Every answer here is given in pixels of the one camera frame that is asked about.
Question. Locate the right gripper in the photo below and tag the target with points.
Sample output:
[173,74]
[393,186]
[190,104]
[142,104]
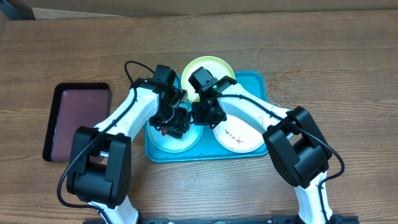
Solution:
[200,120]

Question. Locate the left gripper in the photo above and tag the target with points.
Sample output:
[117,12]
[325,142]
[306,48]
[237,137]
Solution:
[180,122]

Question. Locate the white plate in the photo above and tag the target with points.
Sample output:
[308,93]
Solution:
[237,136]

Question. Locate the light blue plate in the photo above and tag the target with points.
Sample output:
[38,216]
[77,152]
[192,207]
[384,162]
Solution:
[154,140]

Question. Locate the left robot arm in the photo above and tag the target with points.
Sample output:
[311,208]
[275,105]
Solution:
[99,172]

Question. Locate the black tray with red liquid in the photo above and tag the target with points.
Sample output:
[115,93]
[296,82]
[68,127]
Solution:
[73,105]

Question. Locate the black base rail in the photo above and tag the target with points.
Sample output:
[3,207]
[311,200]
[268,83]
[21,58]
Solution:
[335,219]

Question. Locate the green rimmed plate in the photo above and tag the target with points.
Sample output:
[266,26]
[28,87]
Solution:
[216,66]

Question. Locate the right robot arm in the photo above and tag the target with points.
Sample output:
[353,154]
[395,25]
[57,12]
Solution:
[294,142]

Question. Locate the teal plastic serving tray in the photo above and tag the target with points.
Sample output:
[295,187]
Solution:
[207,147]

